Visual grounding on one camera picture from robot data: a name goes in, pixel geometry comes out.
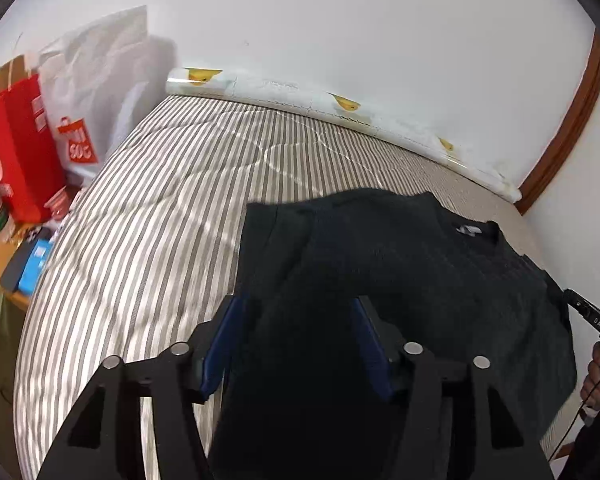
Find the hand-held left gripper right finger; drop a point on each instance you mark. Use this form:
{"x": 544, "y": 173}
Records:
{"x": 372, "y": 345}

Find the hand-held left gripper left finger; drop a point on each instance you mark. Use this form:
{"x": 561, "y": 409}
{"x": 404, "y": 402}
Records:
{"x": 220, "y": 345}

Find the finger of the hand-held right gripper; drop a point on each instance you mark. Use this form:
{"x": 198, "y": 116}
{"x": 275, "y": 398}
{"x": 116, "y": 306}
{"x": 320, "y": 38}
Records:
{"x": 555, "y": 292}

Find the black sweater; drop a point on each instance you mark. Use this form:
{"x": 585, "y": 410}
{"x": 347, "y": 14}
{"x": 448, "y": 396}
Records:
{"x": 380, "y": 260}

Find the person's right forearm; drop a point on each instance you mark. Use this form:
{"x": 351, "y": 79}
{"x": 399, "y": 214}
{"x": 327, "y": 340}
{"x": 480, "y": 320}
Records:
{"x": 595, "y": 450}

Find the grey striped bed blanket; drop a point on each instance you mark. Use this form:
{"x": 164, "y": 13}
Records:
{"x": 155, "y": 210}

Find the blue box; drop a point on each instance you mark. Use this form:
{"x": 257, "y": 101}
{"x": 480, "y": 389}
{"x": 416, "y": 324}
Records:
{"x": 36, "y": 265}

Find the dark phone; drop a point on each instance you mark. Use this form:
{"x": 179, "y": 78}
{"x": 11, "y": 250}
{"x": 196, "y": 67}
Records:
{"x": 17, "y": 267}

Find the white quilted pad yellow print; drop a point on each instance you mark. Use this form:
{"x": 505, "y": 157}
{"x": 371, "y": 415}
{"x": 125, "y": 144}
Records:
{"x": 280, "y": 92}

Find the white plastic bag orange print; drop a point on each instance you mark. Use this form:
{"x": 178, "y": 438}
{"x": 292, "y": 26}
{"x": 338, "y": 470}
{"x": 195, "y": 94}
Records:
{"x": 90, "y": 85}

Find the red paper bag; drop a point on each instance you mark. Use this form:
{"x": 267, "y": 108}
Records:
{"x": 20, "y": 130}

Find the brown cardboard box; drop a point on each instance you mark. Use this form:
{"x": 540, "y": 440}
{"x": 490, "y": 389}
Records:
{"x": 10, "y": 67}

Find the brown wooden door frame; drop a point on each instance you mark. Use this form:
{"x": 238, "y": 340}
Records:
{"x": 575, "y": 120}

